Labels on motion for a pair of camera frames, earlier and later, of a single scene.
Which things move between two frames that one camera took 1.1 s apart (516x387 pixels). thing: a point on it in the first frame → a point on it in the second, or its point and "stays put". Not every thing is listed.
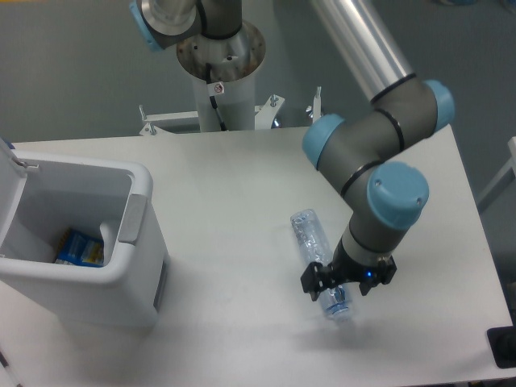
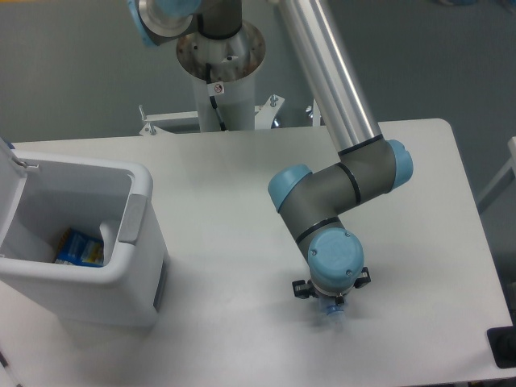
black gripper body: (344, 269) → (339, 297)
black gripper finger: (387, 269) → (364, 280)
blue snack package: (77, 249) stays put
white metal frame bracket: (169, 123) stays put
